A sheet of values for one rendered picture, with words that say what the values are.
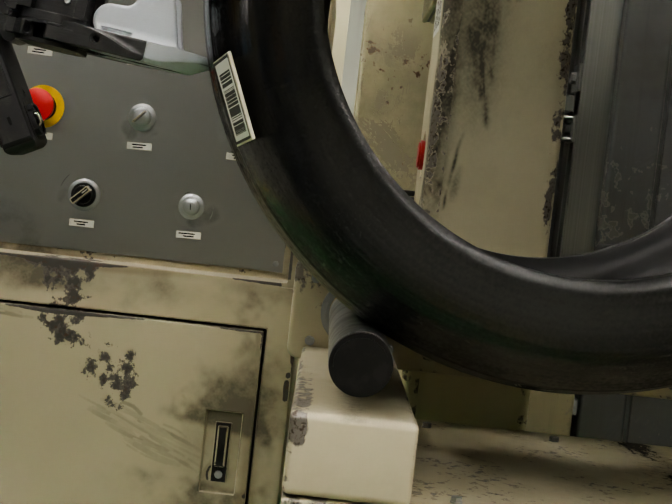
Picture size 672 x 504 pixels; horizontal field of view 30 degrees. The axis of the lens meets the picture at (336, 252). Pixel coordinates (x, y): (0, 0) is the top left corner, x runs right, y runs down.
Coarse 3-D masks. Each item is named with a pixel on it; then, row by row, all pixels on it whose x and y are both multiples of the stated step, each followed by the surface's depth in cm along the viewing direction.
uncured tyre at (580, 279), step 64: (256, 0) 83; (320, 0) 82; (256, 64) 84; (320, 64) 83; (256, 128) 85; (320, 128) 83; (256, 192) 89; (320, 192) 84; (384, 192) 83; (320, 256) 87; (384, 256) 84; (448, 256) 83; (512, 256) 110; (576, 256) 111; (640, 256) 110; (384, 320) 87; (448, 320) 85; (512, 320) 84; (576, 320) 84; (640, 320) 84; (576, 384) 87; (640, 384) 87
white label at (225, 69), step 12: (228, 60) 83; (216, 72) 86; (228, 72) 84; (228, 84) 84; (228, 96) 85; (240, 96) 83; (228, 108) 86; (240, 108) 83; (240, 120) 84; (240, 132) 85; (252, 132) 83; (240, 144) 86
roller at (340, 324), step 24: (336, 312) 105; (336, 336) 89; (360, 336) 85; (384, 336) 91; (336, 360) 85; (360, 360) 85; (384, 360) 85; (336, 384) 85; (360, 384) 85; (384, 384) 85
